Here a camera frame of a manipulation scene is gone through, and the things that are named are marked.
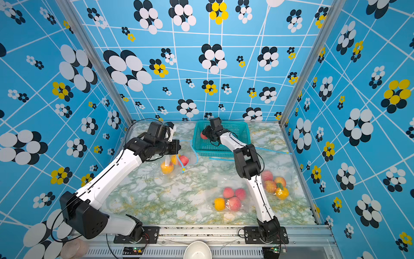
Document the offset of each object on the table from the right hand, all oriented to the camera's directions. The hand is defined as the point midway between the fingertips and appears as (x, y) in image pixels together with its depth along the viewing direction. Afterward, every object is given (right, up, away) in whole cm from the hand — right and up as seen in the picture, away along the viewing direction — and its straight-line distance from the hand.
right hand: (206, 131), depth 109 cm
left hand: (-10, -8, -30) cm, 33 cm away
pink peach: (+12, -33, -26) cm, 44 cm away
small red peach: (-2, -4, -2) cm, 4 cm away
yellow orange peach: (+8, -37, -31) cm, 48 cm away
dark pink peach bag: (+19, -33, -26) cm, 46 cm away
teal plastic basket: (-1, -11, -2) cm, 11 cm away
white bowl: (-2, -52, -40) cm, 66 cm away
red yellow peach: (+34, -29, -26) cm, 52 cm away
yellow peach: (-18, -16, -20) cm, 31 cm away
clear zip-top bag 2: (+16, -29, -17) cm, 37 cm away
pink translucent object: (-56, -53, -39) cm, 86 cm away
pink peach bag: (+15, -35, -33) cm, 50 cm away
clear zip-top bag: (-20, -20, -22) cm, 36 cm away
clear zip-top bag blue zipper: (+39, -28, -24) cm, 54 cm away
